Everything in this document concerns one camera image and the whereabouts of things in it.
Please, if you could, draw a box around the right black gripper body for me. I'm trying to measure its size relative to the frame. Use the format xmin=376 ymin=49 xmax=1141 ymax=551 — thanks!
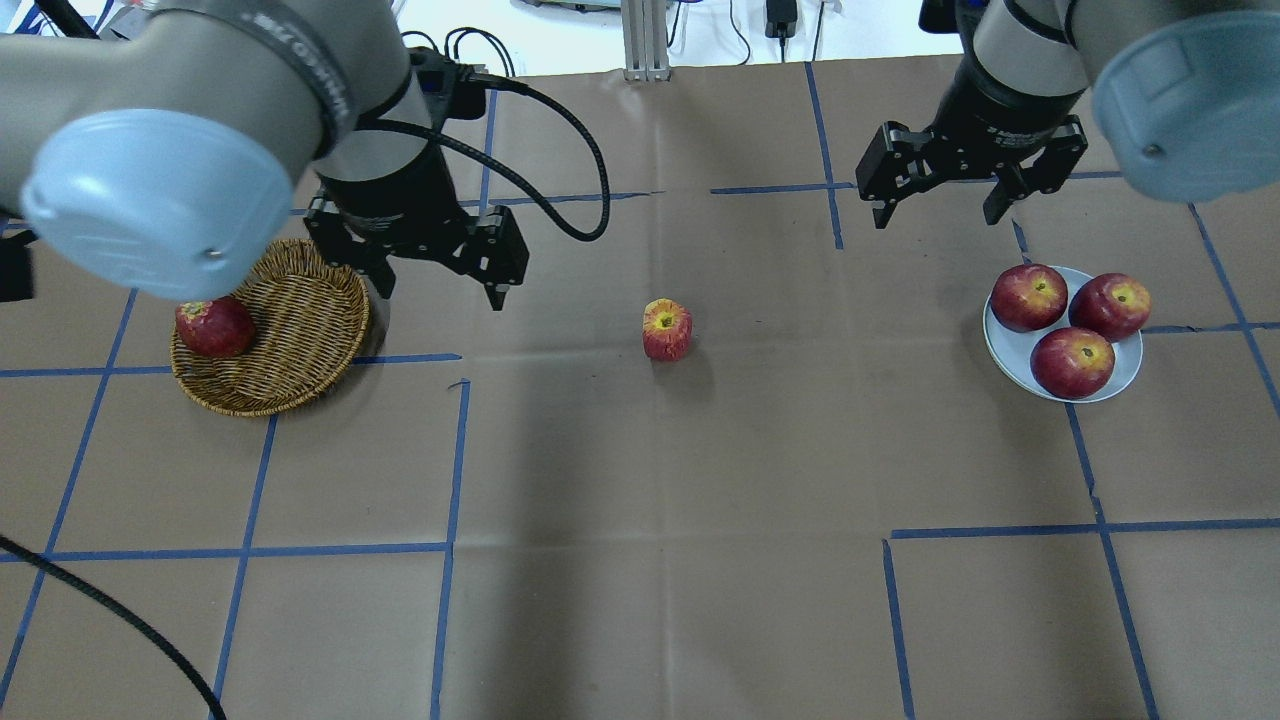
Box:
xmin=855 ymin=70 xmax=1089 ymax=202

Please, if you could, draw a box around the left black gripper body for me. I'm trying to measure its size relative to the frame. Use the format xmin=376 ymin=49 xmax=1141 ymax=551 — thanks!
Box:
xmin=303 ymin=143 xmax=530 ymax=284

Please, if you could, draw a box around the red yellow apple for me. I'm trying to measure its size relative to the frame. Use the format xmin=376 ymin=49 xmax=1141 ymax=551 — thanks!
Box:
xmin=643 ymin=299 xmax=692 ymax=363

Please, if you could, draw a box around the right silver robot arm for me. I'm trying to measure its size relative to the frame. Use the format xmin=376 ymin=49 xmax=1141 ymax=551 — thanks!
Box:
xmin=855 ymin=1 xmax=1279 ymax=229

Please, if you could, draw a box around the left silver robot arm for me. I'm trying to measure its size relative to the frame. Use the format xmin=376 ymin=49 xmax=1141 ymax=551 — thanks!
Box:
xmin=3 ymin=1 xmax=529 ymax=310

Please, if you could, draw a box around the woven wicker basket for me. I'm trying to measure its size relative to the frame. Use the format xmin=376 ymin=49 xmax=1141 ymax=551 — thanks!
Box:
xmin=170 ymin=238 xmax=372 ymax=418

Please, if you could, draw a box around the red apple on plate near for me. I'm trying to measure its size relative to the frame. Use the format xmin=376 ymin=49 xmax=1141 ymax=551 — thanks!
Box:
xmin=988 ymin=264 xmax=1070 ymax=333

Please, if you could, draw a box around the red apple on plate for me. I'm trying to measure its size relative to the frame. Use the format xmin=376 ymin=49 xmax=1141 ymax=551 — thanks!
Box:
xmin=988 ymin=264 xmax=1070 ymax=333
xmin=1030 ymin=325 xmax=1116 ymax=400
xmin=1068 ymin=272 xmax=1153 ymax=343

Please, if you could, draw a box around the red apple on plate far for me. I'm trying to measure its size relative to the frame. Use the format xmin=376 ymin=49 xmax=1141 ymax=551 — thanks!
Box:
xmin=1068 ymin=272 xmax=1153 ymax=343

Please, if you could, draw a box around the light blue plate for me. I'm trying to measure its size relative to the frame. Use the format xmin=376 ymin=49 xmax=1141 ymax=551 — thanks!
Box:
xmin=982 ymin=263 xmax=1155 ymax=404

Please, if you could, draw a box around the red apple in basket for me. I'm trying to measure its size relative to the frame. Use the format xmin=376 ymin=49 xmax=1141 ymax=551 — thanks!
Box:
xmin=175 ymin=295 xmax=257 ymax=357

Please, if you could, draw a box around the red apple on plate left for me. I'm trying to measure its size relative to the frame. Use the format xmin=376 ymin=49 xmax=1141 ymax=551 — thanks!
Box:
xmin=1030 ymin=325 xmax=1116 ymax=400

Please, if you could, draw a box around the black power adapter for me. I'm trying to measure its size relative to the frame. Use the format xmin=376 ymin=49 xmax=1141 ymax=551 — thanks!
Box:
xmin=764 ymin=0 xmax=799 ymax=40

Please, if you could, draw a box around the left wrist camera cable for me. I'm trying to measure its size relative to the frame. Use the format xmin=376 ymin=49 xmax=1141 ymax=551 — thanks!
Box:
xmin=355 ymin=72 xmax=613 ymax=243

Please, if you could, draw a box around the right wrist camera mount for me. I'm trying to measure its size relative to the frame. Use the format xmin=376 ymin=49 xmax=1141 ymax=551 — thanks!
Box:
xmin=916 ymin=0 xmax=987 ymax=35

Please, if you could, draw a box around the aluminium frame post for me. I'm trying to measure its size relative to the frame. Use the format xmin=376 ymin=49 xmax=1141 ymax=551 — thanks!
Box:
xmin=620 ymin=0 xmax=672 ymax=83

